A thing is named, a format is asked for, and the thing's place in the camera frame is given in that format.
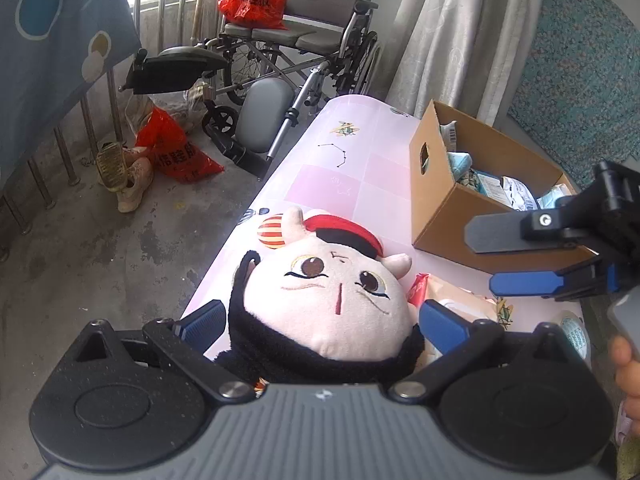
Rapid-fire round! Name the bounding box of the brown cardboard box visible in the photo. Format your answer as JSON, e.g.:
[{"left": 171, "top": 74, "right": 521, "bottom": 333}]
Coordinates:
[{"left": 409, "top": 101, "right": 593, "bottom": 273}]

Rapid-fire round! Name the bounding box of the blue face mask pack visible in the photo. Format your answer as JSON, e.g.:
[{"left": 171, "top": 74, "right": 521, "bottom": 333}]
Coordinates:
[{"left": 537, "top": 183, "right": 575, "bottom": 209}]

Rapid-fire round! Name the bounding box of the grey wheelchair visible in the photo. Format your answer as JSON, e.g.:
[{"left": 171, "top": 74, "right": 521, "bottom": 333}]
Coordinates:
[{"left": 124, "top": 0, "right": 381, "bottom": 179}]

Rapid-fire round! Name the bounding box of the pink baby wipes pack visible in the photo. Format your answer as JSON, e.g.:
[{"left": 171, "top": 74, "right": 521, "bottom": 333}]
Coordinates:
[{"left": 407, "top": 273, "right": 499, "bottom": 322}]

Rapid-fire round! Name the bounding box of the white tissue package barcode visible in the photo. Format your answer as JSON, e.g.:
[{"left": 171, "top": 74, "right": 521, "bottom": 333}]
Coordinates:
[{"left": 439, "top": 120, "right": 457, "bottom": 152}]

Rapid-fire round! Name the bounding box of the blue white wipes pack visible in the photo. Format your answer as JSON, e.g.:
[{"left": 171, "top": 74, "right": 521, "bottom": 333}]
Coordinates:
[{"left": 501, "top": 177, "right": 538, "bottom": 211}]

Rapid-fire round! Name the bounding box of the clear tape roll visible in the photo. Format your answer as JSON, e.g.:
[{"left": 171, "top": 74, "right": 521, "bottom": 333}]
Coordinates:
[{"left": 553, "top": 310, "right": 591, "bottom": 366}]

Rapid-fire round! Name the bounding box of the teal cleaning cloth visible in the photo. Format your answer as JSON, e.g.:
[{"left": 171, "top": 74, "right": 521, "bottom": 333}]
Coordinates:
[{"left": 447, "top": 152, "right": 473, "bottom": 181}]

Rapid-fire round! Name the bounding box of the grey curtain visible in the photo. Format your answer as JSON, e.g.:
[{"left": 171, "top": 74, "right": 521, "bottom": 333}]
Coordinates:
[{"left": 376, "top": 0, "right": 542, "bottom": 126}]

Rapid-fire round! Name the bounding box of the red plastic bag on floor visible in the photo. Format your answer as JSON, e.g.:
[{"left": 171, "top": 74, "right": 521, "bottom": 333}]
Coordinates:
[{"left": 136, "top": 106, "right": 224, "bottom": 183}]

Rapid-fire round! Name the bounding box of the right hand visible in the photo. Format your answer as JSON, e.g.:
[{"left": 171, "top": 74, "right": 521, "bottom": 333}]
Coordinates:
[{"left": 610, "top": 336, "right": 640, "bottom": 437}]

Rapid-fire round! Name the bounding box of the beige shoe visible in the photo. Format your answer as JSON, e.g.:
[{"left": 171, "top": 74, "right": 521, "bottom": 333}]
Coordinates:
[{"left": 96, "top": 142, "right": 154, "bottom": 214}]

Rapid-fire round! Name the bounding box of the light blue wipes pack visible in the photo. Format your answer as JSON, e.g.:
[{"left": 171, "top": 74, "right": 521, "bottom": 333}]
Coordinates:
[{"left": 471, "top": 170, "right": 512, "bottom": 207}]

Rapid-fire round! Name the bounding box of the teal floral wall cloth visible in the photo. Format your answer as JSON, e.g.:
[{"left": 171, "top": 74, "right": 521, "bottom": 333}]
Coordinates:
[{"left": 508, "top": 0, "right": 639, "bottom": 188}]

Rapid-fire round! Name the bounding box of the pink plush doll red hat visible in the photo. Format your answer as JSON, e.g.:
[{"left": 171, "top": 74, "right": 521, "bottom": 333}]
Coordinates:
[{"left": 215, "top": 208, "right": 434, "bottom": 391}]

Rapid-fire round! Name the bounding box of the blue patterned hanging cloth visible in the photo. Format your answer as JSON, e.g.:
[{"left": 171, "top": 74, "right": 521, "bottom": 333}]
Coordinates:
[{"left": 1, "top": 0, "right": 140, "bottom": 181}]

